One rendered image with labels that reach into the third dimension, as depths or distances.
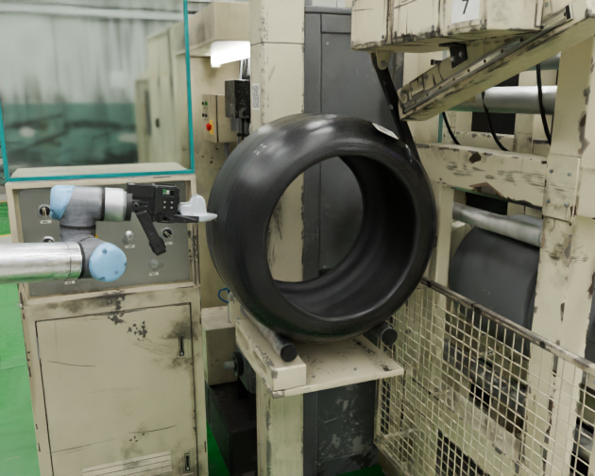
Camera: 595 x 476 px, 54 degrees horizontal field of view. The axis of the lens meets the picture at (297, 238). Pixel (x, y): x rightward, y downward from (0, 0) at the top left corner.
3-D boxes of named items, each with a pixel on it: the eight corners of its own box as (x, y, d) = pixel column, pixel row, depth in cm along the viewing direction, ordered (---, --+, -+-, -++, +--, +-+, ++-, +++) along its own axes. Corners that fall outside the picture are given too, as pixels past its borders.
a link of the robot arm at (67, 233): (70, 281, 121) (72, 229, 119) (51, 269, 129) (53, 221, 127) (107, 278, 126) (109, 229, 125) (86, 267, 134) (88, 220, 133)
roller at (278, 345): (260, 303, 174) (251, 315, 174) (247, 297, 172) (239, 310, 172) (301, 349, 142) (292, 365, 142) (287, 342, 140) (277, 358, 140)
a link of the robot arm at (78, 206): (50, 219, 129) (51, 181, 127) (102, 222, 133) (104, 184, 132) (49, 225, 122) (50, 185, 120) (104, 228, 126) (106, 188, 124)
